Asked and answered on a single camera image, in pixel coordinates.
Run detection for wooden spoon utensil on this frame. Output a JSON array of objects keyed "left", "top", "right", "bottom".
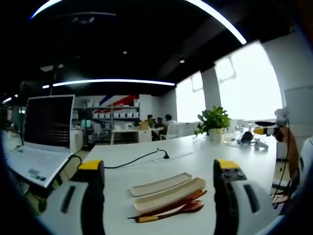
[{"left": 135, "top": 200, "right": 204, "bottom": 223}]

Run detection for beige cutlery case lid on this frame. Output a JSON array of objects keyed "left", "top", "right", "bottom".
[{"left": 130, "top": 172, "right": 193, "bottom": 197}]

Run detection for long ceiling light strip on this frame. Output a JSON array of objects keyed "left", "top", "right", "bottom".
[{"left": 42, "top": 78, "right": 176, "bottom": 89}]

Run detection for white laptop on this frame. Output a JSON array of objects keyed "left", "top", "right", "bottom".
[{"left": 4, "top": 94, "right": 76, "bottom": 188}]

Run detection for white chair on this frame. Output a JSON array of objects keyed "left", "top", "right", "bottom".
[{"left": 159, "top": 123, "right": 179, "bottom": 141}]

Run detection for white handheld controller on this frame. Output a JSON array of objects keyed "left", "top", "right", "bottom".
[{"left": 253, "top": 140, "right": 270, "bottom": 151}]

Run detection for green potted plant white pot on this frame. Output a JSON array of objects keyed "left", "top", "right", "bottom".
[{"left": 194, "top": 105, "right": 232, "bottom": 142}]

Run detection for shelf of white bins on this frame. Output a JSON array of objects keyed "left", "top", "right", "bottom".
[{"left": 72, "top": 98, "right": 140, "bottom": 128}]

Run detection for white background table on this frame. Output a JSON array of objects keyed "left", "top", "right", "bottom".
[{"left": 110, "top": 127, "right": 154, "bottom": 145}]

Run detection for thin black hanging cable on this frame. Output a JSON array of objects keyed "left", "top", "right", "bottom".
[{"left": 270, "top": 117, "right": 294, "bottom": 196}]

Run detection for black power cable with plug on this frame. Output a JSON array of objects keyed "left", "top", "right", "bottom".
[{"left": 103, "top": 149, "right": 171, "bottom": 170}]

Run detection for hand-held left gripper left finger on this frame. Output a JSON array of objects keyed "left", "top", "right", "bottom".
[{"left": 40, "top": 160, "right": 106, "bottom": 235}]

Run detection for beige cutlery case base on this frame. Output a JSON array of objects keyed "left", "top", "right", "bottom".
[{"left": 134, "top": 178, "right": 207, "bottom": 212}]

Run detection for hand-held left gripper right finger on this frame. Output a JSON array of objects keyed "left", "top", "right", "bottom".
[{"left": 213, "top": 158, "right": 278, "bottom": 235}]

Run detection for curved ceiling light strip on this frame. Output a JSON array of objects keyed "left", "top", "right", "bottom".
[{"left": 30, "top": 0, "right": 247, "bottom": 45}]

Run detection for whiteboard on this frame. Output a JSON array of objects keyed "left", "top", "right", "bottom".
[{"left": 284, "top": 85, "right": 313, "bottom": 126}]

